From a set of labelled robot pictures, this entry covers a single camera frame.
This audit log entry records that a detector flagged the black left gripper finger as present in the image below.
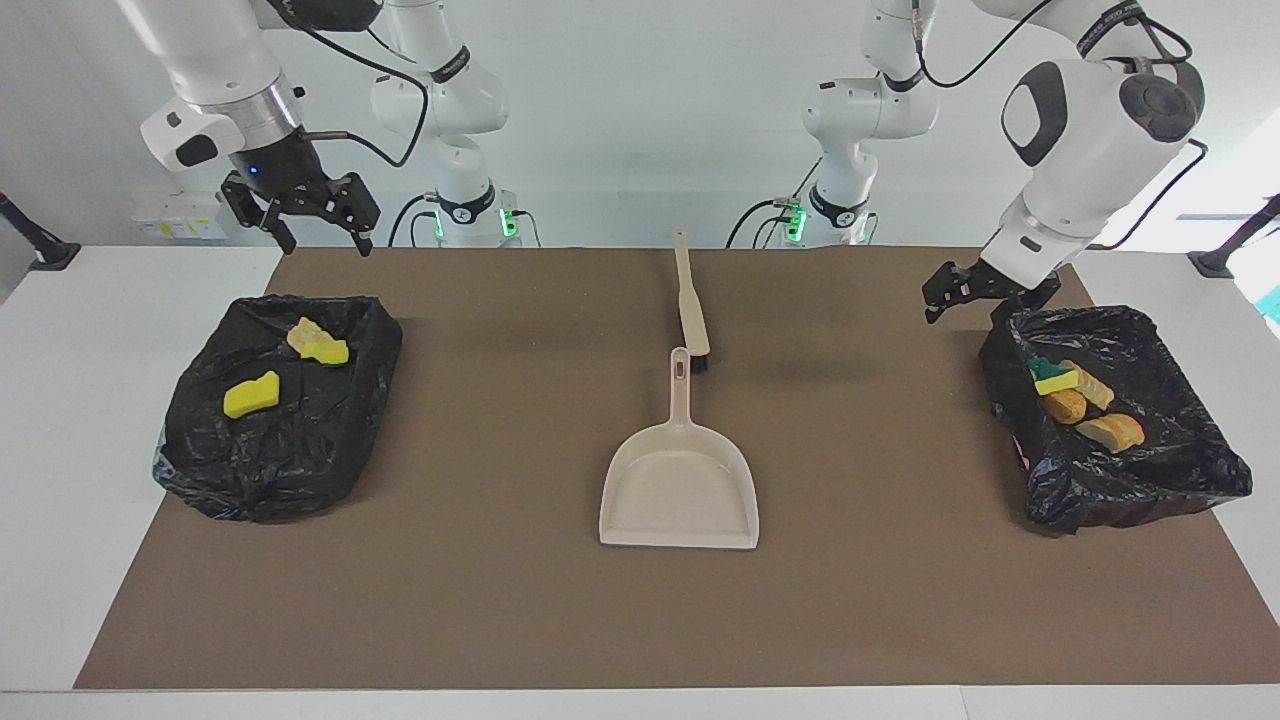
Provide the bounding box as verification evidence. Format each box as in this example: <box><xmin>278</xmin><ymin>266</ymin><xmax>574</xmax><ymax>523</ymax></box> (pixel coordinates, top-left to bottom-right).
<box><xmin>990</xmin><ymin>280</ymin><xmax>1063</xmax><ymax>326</ymax></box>
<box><xmin>922</xmin><ymin>262</ymin><xmax>976</xmax><ymax>324</ymax></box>

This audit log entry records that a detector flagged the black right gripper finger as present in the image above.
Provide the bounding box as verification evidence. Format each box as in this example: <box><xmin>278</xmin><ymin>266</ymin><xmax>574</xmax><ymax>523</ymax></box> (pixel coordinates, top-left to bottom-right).
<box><xmin>220</xmin><ymin>172</ymin><xmax>299</xmax><ymax>255</ymax></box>
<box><xmin>322</xmin><ymin>173</ymin><xmax>383</xmax><ymax>257</ymax></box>

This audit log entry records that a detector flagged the small yellow sponge piece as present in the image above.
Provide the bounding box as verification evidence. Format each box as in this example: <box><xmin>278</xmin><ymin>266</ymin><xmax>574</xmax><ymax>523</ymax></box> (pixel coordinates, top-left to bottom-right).
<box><xmin>1028</xmin><ymin>356</ymin><xmax>1081</xmax><ymax>397</ymax></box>

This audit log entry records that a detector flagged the pale grey sponge chunk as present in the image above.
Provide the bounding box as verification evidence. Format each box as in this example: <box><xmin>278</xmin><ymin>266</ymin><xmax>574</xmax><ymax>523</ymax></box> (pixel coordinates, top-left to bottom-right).
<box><xmin>1062</xmin><ymin>360</ymin><xmax>1115</xmax><ymax>411</ymax></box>

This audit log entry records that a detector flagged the tan bread chunk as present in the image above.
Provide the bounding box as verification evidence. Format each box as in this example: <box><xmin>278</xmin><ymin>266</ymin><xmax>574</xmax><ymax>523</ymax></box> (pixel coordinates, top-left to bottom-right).
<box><xmin>1076</xmin><ymin>413</ymin><xmax>1147</xmax><ymax>454</ymax></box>

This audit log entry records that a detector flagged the notched yellow sponge piece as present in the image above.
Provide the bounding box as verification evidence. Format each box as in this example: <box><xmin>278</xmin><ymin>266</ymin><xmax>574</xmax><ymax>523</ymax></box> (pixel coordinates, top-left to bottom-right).
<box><xmin>222</xmin><ymin>371</ymin><xmax>282</xmax><ymax>419</ymax></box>

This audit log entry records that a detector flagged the beige hand brush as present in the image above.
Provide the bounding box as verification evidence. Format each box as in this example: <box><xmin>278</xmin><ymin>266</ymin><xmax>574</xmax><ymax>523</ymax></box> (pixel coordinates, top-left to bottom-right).
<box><xmin>673</xmin><ymin>228</ymin><xmax>712</xmax><ymax>375</ymax></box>

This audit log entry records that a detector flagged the beige plastic dustpan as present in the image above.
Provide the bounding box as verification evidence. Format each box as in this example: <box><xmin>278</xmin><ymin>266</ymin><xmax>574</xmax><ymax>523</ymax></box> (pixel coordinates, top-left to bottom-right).
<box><xmin>598</xmin><ymin>347</ymin><xmax>761</xmax><ymax>551</ymax></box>

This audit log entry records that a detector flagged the bin with black bag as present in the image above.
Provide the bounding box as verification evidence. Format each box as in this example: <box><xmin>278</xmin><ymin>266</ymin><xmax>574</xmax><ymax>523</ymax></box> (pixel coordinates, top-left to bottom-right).
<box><xmin>152</xmin><ymin>294</ymin><xmax>404</xmax><ymax>525</ymax></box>
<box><xmin>978</xmin><ymin>305</ymin><xmax>1254</xmax><ymax>536</ymax></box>

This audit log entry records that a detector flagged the open white cardboard box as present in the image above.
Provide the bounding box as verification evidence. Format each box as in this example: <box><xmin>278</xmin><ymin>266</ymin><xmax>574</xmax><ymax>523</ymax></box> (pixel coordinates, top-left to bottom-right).
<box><xmin>160</xmin><ymin>192</ymin><xmax>229</xmax><ymax>241</ymax></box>

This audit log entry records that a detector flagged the black stand leg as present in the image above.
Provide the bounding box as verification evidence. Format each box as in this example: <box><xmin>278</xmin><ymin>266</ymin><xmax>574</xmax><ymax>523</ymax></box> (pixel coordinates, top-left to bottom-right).
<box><xmin>1188</xmin><ymin>195</ymin><xmax>1280</xmax><ymax>279</ymax></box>
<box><xmin>0</xmin><ymin>192</ymin><xmax>81</xmax><ymax>272</ymax></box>

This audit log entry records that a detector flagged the brown table mat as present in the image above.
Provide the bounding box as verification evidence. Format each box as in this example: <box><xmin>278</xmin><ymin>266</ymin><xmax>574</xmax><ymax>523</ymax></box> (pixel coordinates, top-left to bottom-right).
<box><xmin>74</xmin><ymin>247</ymin><xmax>1280</xmax><ymax>691</ymax></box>

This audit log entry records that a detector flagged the black base cable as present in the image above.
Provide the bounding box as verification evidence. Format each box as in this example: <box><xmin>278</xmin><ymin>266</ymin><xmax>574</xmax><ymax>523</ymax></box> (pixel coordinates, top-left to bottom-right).
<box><xmin>725</xmin><ymin>198</ymin><xmax>801</xmax><ymax>249</ymax></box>
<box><xmin>390</xmin><ymin>193</ymin><xmax>441</xmax><ymax>248</ymax></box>

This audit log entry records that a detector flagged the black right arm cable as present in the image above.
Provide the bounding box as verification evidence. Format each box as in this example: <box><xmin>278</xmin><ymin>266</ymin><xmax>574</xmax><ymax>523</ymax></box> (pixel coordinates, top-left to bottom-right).
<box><xmin>265</xmin><ymin>0</ymin><xmax>431</xmax><ymax>169</ymax></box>

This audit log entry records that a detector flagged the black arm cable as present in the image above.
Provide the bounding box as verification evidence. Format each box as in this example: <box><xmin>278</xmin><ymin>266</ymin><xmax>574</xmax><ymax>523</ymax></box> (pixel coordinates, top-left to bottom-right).
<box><xmin>265</xmin><ymin>0</ymin><xmax>431</xmax><ymax>169</ymax></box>
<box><xmin>910</xmin><ymin>0</ymin><xmax>1209</xmax><ymax>251</ymax></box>

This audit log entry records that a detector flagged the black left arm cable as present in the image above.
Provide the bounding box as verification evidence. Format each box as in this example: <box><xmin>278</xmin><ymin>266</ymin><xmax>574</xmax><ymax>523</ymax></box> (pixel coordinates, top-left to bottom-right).
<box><xmin>910</xmin><ymin>0</ymin><xmax>1209</xmax><ymax>251</ymax></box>

